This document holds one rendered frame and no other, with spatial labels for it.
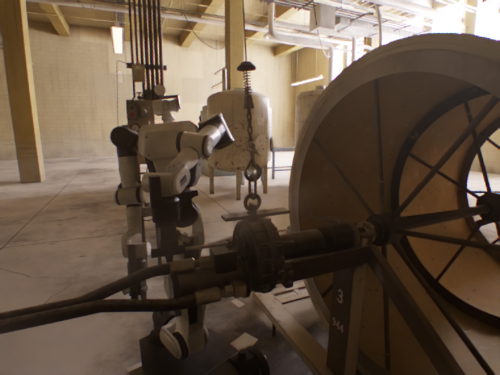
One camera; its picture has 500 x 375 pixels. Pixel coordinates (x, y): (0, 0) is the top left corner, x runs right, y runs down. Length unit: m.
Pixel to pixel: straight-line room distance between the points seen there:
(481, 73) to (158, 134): 1.21
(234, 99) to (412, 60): 4.51
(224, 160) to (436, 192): 3.77
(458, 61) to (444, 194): 2.19
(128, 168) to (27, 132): 8.32
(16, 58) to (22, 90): 0.79
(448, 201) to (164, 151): 2.79
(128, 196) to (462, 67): 1.41
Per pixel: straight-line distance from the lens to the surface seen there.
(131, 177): 1.44
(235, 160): 5.63
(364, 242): 1.33
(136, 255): 1.45
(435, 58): 1.33
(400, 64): 1.42
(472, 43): 1.27
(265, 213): 1.06
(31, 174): 9.77
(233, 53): 10.31
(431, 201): 3.17
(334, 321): 1.57
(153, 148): 1.33
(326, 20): 9.37
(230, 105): 5.63
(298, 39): 10.22
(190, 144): 1.10
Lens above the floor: 1.38
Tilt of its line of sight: 11 degrees down
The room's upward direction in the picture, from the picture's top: straight up
